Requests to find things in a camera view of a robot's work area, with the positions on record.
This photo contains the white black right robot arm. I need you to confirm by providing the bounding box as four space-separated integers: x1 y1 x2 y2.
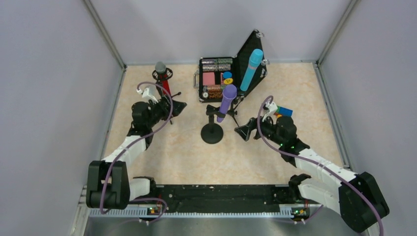
235 116 389 236

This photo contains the cyan toy microphone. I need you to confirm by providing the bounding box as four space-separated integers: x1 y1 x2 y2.
240 49 264 91

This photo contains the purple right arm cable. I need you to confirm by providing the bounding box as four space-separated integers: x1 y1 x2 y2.
257 95 385 236

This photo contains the colourful toy brick train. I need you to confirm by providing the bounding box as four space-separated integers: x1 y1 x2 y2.
274 106 293 117

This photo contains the pink card deck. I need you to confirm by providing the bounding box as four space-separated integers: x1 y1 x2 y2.
203 72 215 86

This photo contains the yellow dealer chip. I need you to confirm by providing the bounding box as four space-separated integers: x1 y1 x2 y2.
223 78 233 85

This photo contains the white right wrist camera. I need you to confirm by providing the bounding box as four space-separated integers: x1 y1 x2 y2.
262 101 278 122

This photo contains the black round base microphone stand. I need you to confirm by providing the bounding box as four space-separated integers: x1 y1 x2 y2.
200 105 226 145

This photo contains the black tripod microphone stand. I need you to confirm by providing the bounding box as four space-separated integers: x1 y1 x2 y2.
226 91 246 127

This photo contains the purple toy microphone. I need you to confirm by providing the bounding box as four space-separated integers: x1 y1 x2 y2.
217 84 238 123

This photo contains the black tripod stand with pop filter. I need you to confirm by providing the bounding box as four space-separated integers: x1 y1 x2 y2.
151 66 182 125

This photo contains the red glitter microphone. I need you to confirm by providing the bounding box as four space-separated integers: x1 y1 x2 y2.
154 61 172 97

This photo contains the black aluminium poker chip case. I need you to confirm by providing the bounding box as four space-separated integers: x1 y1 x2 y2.
193 29 264 103

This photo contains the blue dealer chip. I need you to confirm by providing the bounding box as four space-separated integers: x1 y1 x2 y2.
222 71 232 80

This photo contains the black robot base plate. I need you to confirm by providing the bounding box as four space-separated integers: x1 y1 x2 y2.
127 184 320 214

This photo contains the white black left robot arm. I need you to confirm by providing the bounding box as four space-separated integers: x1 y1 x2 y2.
86 96 187 209

